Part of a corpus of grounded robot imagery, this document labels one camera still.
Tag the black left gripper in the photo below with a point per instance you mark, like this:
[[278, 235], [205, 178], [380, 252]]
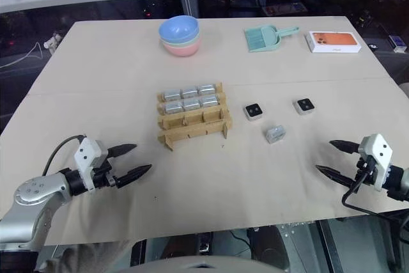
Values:
[[103, 174]]

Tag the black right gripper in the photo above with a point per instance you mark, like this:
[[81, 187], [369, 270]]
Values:
[[364, 170]]

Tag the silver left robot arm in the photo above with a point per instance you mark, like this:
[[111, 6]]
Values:
[[30, 191]]

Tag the wooden slotted rack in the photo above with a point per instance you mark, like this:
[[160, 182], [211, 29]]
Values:
[[195, 126]]

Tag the white orange phone box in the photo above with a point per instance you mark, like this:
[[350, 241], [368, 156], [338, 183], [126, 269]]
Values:
[[334, 42]]

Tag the blue white small box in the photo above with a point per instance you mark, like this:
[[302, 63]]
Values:
[[398, 43]]

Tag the dark rounded shape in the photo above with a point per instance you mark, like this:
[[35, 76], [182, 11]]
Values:
[[281, 244]]

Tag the pink plastic bowl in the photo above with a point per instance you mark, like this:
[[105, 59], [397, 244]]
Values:
[[182, 51]]

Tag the green plastic bowl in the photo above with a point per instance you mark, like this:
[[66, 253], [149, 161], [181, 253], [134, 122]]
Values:
[[195, 42]]

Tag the teal plastic dustpan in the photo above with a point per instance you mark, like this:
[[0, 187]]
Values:
[[273, 38]]

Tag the small white device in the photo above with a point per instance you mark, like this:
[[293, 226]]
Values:
[[52, 41]]

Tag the blue plastic bowl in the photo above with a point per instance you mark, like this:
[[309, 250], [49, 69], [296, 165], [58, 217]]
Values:
[[179, 28]]

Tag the teal hand brush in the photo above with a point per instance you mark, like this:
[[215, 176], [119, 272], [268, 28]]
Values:
[[255, 39]]

